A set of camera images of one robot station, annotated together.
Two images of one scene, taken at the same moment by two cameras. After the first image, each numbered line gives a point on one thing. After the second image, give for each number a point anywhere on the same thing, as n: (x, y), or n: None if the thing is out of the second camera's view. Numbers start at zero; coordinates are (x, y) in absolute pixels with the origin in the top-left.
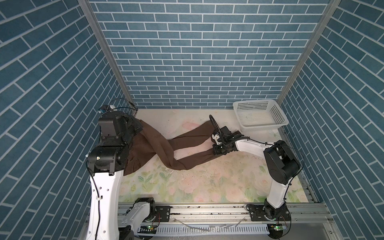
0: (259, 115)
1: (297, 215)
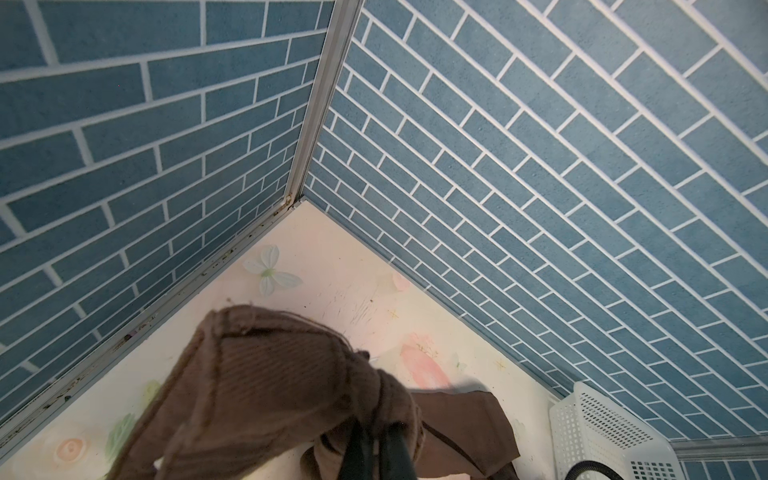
0: (587, 429)
1: None
